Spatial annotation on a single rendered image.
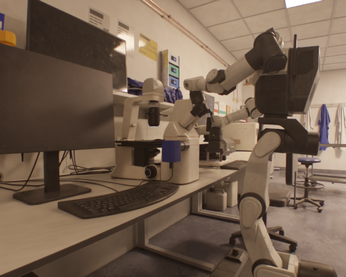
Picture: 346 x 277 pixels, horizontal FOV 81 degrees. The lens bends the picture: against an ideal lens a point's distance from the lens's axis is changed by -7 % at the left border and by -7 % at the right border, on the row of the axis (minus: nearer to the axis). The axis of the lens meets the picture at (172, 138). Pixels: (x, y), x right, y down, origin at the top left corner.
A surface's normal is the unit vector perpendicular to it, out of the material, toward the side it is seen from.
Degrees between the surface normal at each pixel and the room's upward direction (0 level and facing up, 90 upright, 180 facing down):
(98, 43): 86
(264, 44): 72
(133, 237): 90
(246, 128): 90
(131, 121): 100
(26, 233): 0
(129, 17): 90
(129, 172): 80
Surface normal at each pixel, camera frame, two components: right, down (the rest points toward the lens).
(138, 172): -0.24, 0.01
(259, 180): -0.54, 0.01
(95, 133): 0.84, -0.07
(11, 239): 0.00, -1.00
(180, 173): 0.08, 0.01
